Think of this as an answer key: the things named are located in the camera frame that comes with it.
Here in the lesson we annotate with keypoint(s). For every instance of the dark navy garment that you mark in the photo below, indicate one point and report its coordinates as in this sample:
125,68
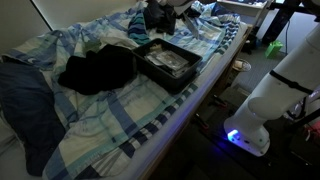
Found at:
160,16

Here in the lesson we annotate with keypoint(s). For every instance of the small pale book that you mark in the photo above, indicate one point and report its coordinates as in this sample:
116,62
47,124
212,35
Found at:
151,60

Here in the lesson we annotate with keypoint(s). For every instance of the black garment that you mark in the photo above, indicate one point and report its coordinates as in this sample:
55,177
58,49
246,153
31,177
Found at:
100,68

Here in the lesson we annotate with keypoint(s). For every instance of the Zelda game case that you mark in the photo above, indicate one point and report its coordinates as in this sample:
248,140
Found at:
191,26

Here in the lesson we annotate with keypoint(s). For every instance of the teal striped cloth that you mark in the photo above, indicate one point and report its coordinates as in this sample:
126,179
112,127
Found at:
137,28

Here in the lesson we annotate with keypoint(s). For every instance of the black stand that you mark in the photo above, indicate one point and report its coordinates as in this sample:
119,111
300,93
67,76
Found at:
281,18

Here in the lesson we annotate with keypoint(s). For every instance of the wooden bed frame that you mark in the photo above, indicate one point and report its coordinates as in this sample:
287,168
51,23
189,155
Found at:
213,86

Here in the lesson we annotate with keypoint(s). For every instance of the blue plaid duvet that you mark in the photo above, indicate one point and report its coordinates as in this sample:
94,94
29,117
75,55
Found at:
110,110

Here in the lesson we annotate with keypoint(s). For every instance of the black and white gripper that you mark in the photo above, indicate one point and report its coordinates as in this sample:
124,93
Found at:
178,5

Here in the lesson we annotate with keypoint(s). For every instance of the pale green cloth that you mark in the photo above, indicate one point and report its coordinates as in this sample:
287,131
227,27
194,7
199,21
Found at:
91,45

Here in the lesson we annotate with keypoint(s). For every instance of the green bag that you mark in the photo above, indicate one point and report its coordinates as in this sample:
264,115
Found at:
273,48

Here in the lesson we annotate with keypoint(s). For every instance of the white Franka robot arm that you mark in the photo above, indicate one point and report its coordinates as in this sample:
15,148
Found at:
280,96

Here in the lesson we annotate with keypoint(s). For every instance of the white crumpled cloth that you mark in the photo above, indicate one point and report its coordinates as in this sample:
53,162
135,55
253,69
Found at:
116,40

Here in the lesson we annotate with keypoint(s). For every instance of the black plastic box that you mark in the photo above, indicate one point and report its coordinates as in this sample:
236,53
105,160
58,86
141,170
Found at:
160,75

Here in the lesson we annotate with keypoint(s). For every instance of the dark blue garment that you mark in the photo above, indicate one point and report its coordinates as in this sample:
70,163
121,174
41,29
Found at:
26,110

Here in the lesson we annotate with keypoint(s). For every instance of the white desk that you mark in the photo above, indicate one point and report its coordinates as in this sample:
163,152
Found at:
246,6

